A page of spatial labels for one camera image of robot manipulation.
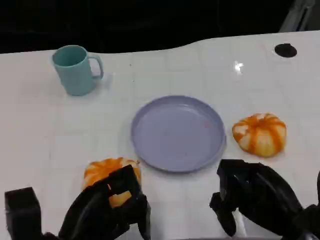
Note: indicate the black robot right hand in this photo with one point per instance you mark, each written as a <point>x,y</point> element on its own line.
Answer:
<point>262,192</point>

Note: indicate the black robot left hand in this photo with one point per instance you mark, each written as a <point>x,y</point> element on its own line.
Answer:
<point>95,212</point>

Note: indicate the orange and white bread roll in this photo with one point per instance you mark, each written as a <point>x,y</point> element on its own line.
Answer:
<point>100,170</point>
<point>260,135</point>

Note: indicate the lilac plate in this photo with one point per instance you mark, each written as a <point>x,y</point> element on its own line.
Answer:
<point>177,135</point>

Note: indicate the pale green mug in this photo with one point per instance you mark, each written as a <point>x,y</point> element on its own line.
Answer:
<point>73,75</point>

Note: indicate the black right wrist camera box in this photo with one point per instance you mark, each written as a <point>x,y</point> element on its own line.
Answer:
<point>318,185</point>

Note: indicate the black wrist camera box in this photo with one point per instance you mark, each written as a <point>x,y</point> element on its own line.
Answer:
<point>318,185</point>
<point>21,212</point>

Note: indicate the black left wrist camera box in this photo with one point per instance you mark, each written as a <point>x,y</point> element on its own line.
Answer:
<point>21,212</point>

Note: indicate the grey metal frame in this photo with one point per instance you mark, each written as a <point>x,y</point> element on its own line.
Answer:
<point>295,17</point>

